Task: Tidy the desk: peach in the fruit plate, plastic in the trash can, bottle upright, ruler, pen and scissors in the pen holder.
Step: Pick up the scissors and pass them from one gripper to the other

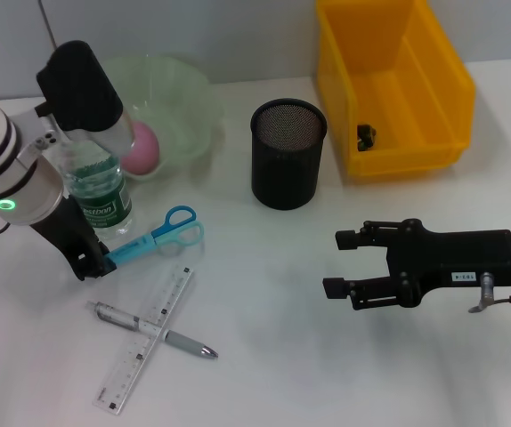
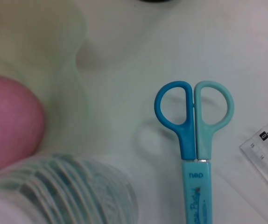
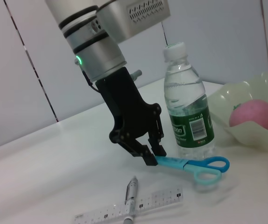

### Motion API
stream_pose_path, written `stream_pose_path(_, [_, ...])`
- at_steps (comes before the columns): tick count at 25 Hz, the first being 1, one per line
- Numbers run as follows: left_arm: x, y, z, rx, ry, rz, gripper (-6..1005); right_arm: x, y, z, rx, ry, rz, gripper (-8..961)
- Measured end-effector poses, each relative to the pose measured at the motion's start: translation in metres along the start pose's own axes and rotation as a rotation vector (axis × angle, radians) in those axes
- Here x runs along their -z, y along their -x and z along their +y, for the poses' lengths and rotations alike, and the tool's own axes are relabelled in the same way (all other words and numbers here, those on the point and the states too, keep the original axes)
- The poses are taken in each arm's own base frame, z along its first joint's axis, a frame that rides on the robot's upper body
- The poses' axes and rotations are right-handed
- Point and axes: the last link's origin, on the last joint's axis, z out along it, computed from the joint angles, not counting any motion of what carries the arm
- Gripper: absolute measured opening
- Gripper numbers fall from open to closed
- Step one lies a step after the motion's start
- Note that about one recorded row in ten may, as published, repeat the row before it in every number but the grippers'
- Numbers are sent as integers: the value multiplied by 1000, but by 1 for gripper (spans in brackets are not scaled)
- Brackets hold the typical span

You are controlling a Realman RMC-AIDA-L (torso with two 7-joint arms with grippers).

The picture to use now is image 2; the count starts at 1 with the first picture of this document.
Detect pale green glass fruit bowl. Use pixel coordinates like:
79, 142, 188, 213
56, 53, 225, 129
0, 0, 90, 168

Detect blue scissors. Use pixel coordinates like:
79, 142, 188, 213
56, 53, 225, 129
154, 80, 235, 224

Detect pink toy peach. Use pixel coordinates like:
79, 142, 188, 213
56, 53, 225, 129
0, 74, 46, 170

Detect clear green-label water bottle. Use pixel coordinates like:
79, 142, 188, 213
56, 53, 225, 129
0, 151, 139, 224

